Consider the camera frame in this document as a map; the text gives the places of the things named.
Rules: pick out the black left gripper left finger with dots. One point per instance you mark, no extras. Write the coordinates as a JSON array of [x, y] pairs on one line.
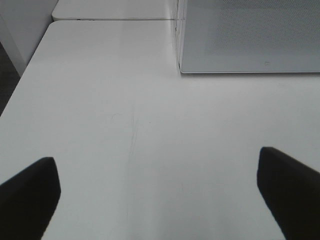
[[28, 201]]

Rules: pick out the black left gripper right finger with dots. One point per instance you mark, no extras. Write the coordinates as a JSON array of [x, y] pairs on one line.
[[291, 191]]

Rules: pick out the white microwave oven body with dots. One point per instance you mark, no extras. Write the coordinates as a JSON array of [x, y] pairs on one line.
[[178, 32]]

